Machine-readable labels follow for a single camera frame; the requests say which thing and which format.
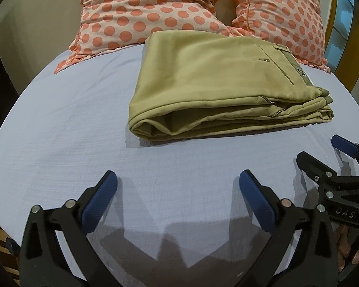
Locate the polka dot pillow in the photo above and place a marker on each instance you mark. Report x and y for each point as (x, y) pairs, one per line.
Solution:
(281, 15)
(131, 15)

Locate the khaki pants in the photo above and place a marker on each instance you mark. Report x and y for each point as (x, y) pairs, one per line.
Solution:
(215, 86)

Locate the yellow wooden window frame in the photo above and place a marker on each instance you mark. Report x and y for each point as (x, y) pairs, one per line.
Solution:
(354, 44)

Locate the person's right hand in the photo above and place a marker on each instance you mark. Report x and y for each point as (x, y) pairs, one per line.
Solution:
(345, 245)

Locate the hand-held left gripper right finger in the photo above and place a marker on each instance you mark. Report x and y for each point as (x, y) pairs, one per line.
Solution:
(257, 203)

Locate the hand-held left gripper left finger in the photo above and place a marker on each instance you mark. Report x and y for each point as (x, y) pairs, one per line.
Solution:
(99, 204)

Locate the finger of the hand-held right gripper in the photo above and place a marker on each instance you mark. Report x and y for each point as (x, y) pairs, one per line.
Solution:
(344, 144)
(312, 164)

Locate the lavender bed sheet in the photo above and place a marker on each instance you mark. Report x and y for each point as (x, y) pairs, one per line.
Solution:
(77, 119)

